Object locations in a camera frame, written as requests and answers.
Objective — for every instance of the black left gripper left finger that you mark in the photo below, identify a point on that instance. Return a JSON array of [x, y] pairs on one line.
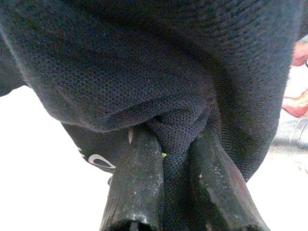
[[137, 183]]

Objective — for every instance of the black shirt small logo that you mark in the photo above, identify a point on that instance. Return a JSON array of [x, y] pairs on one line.
[[144, 60]]

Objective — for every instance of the silver metal clothes rack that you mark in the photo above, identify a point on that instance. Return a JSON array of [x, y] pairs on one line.
[[291, 137]]

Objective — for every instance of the red plastic hanger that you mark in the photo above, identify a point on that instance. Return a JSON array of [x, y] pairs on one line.
[[298, 108]]

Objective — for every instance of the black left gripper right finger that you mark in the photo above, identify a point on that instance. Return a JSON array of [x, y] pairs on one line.
[[216, 192]]

